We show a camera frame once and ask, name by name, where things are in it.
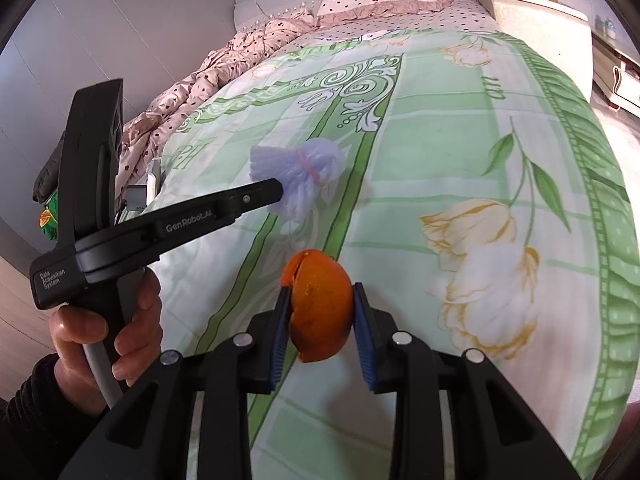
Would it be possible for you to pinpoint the green and orange cloth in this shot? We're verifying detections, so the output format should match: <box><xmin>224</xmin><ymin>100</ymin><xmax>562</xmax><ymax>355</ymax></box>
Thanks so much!
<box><xmin>40</xmin><ymin>192</ymin><xmax>63</xmax><ymax>241</ymax></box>

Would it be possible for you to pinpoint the orange peel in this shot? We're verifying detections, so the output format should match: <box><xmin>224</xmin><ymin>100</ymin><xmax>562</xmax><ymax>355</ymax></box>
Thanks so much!
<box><xmin>280</xmin><ymin>249</ymin><xmax>354</xmax><ymax>363</ymax></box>

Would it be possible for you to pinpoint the pink dotted quilt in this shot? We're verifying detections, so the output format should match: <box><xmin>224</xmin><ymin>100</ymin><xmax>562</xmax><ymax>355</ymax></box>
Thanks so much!
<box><xmin>112</xmin><ymin>17</ymin><xmax>321</xmax><ymax>201</ymax></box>

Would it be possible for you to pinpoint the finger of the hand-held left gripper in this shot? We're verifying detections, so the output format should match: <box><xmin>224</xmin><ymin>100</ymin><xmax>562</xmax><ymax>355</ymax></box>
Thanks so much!
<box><xmin>142</xmin><ymin>180</ymin><xmax>287</xmax><ymax>264</ymax></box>

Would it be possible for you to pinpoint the person's left hand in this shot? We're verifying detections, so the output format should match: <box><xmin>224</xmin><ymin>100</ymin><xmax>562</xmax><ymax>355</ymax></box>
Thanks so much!
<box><xmin>50</xmin><ymin>271</ymin><xmax>164</xmax><ymax>412</ymax></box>

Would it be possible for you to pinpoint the dark cloth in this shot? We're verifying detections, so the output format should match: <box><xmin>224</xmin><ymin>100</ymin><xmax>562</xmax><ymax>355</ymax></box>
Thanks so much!
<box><xmin>32</xmin><ymin>130</ymin><xmax>68</xmax><ymax>206</ymax></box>

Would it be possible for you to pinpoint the green floral blanket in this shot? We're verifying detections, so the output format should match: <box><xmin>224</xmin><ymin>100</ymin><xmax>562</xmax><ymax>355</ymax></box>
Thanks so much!
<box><xmin>117</xmin><ymin>27</ymin><xmax>633</xmax><ymax>480</ymax></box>

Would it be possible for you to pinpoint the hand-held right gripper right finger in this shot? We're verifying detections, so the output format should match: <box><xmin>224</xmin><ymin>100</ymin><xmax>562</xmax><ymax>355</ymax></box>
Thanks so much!
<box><xmin>352</xmin><ymin>282</ymin><xmax>584</xmax><ymax>480</ymax></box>

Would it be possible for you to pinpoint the white television cabinet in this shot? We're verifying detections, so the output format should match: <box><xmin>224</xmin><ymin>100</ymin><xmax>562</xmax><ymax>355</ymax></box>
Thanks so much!
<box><xmin>592</xmin><ymin>35</ymin><xmax>640</xmax><ymax>116</ymax></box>

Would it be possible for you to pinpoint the person's left forearm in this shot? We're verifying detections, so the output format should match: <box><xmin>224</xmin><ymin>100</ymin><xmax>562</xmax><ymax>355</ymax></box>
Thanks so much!
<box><xmin>0</xmin><ymin>352</ymin><xmax>108</xmax><ymax>480</ymax></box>

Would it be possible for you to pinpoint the white bedside cabinet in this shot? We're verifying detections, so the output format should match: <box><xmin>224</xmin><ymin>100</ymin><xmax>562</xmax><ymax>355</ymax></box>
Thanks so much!
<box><xmin>462</xmin><ymin>0</ymin><xmax>593</xmax><ymax>106</ymax></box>

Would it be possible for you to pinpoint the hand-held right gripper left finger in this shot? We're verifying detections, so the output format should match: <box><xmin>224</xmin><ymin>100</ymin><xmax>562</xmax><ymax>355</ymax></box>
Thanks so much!
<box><xmin>57</xmin><ymin>285</ymin><xmax>293</xmax><ymax>480</ymax></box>

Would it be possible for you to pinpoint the pink dotted bed sheet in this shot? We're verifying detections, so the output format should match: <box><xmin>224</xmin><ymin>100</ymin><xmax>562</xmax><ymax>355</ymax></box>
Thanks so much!
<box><xmin>320</xmin><ymin>0</ymin><xmax>501</xmax><ymax>46</ymax></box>

